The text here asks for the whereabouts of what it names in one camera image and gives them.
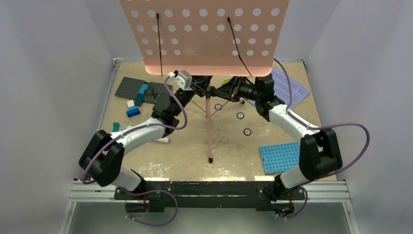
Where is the blue brick column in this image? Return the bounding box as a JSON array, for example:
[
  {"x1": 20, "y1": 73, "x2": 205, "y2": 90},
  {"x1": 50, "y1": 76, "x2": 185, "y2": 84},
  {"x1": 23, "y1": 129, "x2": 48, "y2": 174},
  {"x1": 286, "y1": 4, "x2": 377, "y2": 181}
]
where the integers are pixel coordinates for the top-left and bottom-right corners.
[{"x1": 134, "y1": 83, "x2": 149, "y2": 106}]

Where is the dark grey building baseplate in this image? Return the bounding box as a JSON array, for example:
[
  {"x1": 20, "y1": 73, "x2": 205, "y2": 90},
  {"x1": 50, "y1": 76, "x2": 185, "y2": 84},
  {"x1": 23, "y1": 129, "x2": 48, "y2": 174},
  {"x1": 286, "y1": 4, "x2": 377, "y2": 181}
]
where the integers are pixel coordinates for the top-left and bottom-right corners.
[{"x1": 115, "y1": 77, "x2": 168, "y2": 99}]

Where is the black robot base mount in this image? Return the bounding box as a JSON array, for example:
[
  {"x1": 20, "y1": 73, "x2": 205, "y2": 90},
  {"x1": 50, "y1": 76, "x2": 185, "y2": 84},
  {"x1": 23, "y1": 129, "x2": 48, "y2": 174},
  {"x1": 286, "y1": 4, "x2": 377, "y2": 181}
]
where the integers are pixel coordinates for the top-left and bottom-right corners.
[{"x1": 114, "y1": 181, "x2": 305, "y2": 215}]

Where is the blue and white brick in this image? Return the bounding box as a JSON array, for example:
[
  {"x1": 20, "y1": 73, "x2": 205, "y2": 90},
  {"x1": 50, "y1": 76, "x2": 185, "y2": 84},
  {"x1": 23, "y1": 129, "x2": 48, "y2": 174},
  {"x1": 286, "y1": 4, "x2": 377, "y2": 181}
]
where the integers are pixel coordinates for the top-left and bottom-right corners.
[{"x1": 126, "y1": 100, "x2": 141, "y2": 117}]

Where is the blue poker chip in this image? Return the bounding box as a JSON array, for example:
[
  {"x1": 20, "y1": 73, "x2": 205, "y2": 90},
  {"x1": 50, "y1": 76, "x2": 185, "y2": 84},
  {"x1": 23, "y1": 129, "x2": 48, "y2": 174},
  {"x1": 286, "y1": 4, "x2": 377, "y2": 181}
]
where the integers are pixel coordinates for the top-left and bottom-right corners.
[
  {"x1": 214, "y1": 103, "x2": 222, "y2": 110},
  {"x1": 237, "y1": 112, "x2": 244, "y2": 119}
]

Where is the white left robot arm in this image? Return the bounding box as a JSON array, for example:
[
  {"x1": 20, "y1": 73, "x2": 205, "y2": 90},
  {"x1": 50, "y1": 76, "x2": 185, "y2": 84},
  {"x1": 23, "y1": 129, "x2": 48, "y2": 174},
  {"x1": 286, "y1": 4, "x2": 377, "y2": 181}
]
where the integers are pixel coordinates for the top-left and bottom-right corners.
[{"x1": 79, "y1": 76, "x2": 212, "y2": 199}]

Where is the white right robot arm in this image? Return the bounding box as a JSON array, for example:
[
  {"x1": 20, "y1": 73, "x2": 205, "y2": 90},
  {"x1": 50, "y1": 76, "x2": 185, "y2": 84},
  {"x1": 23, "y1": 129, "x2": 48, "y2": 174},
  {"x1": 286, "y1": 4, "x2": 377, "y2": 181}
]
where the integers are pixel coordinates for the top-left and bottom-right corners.
[{"x1": 208, "y1": 75, "x2": 342, "y2": 198}]

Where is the blue poker chip far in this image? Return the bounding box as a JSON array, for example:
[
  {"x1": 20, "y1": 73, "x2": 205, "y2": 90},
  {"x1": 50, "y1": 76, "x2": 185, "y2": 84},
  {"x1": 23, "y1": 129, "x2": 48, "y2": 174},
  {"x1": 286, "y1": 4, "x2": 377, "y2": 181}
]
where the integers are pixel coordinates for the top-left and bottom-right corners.
[{"x1": 214, "y1": 103, "x2": 222, "y2": 110}]

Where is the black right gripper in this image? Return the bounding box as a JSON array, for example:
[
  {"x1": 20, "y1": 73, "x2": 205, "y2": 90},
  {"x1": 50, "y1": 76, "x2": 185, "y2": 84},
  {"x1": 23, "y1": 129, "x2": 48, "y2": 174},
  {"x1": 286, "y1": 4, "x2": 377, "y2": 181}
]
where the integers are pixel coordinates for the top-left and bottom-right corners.
[{"x1": 212, "y1": 74, "x2": 261, "y2": 103}]

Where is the teal arch block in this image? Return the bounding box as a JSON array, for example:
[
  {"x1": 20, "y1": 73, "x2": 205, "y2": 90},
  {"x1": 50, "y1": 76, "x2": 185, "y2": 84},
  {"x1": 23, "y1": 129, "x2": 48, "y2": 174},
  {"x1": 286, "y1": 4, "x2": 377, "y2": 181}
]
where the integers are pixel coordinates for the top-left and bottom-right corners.
[{"x1": 112, "y1": 122, "x2": 120, "y2": 132}]

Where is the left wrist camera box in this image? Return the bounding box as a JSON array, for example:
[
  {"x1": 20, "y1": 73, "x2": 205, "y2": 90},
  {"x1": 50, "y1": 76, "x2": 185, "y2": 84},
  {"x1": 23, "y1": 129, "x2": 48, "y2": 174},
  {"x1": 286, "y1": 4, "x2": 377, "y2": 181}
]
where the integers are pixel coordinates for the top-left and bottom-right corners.
[{"x1": 168, "y1": 70, "x2": 193, "y2": 91}]

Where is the pink music stand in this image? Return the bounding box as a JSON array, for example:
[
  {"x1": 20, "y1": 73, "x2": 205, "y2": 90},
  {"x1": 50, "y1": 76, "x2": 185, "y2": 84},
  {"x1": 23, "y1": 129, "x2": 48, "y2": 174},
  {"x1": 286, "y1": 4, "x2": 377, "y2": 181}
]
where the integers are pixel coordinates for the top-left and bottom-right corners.
[{"x1": 118, "y1": 0, "x2": 290, "y2": 164}]

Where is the light blue building baseplate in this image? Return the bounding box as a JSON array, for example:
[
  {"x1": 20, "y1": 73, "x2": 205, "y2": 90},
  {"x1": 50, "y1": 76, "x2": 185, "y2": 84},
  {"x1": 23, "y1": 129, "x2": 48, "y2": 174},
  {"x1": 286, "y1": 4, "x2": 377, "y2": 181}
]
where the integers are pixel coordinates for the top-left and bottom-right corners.
[{"x1": 259, "y1": 142, "x2": 300, "y2": 174}]

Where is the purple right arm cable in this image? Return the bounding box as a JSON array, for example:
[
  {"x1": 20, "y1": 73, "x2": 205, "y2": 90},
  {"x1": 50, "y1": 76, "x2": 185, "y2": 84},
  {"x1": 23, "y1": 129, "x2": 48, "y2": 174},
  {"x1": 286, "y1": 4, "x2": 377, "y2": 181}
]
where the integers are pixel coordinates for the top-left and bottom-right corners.
[{"x1": 272, "y1": 58, "x2": 371, "y2": 220}]

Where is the blue poker chip near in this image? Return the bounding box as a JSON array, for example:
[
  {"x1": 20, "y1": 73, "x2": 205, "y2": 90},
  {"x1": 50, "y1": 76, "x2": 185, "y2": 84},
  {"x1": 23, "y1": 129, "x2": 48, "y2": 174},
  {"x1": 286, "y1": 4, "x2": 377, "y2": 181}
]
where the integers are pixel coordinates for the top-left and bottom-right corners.
[{"x1": 237, "y1": 112, "x2": 244, "y2": 119}]

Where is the orange black poker chip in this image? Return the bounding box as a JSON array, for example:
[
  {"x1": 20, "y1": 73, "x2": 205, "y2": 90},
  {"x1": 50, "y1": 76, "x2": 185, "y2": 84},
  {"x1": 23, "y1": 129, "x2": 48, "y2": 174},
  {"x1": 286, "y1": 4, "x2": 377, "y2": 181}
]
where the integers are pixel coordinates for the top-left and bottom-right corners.
[{"x1": 243, "y1": 128, "x2": 252, "y2": 136}]

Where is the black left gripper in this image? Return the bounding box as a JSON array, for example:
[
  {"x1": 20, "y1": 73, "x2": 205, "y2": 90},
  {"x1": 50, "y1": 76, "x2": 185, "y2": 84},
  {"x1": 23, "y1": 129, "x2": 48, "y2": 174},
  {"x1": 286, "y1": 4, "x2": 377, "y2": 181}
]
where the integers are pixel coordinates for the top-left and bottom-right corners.
[{"x1": 171, "y1": 69, "x2": 214, "y2": 117}]

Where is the white microphone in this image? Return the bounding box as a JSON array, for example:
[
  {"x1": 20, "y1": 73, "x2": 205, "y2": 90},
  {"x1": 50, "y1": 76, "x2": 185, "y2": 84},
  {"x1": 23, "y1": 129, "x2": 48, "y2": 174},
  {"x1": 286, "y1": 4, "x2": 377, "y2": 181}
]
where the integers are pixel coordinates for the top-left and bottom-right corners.
[{"x1": 123, "y1": 125, "x2": 169, "y2": 144}]

